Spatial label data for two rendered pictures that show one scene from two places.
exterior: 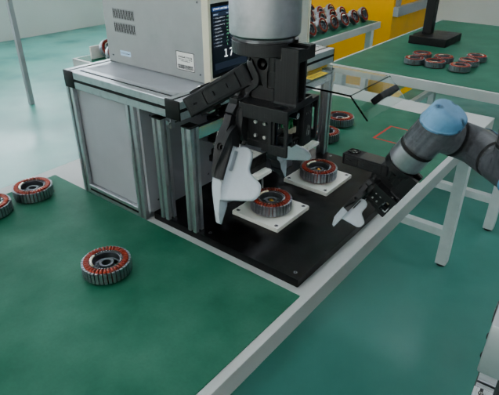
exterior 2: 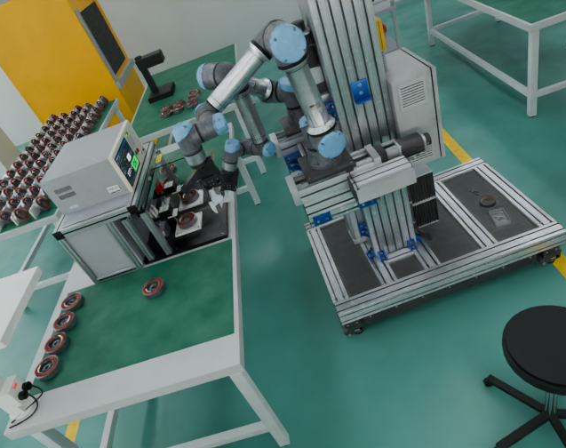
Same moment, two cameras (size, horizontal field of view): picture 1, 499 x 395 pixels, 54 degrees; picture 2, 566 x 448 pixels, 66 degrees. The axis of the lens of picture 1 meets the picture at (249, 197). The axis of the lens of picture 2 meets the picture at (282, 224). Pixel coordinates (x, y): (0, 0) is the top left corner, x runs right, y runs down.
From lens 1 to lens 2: 1.21 m
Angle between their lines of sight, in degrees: 27
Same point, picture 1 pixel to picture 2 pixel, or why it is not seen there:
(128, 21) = (68, 191)
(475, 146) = (247, 148)
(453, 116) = (235, 143)
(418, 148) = (232, 160)
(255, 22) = (198, 159)
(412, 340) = (274, 241)
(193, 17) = (108, 169)
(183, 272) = (184, 267)
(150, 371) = (212, 292)
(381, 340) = (262, 252)
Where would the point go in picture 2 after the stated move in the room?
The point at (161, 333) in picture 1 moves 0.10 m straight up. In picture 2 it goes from (202, 284) to (193, 268)
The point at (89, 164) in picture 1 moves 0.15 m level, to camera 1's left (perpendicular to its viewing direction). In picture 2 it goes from (91, 269) to (66, 289)
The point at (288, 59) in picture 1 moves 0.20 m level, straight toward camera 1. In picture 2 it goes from (209, 162) to (238, 175)
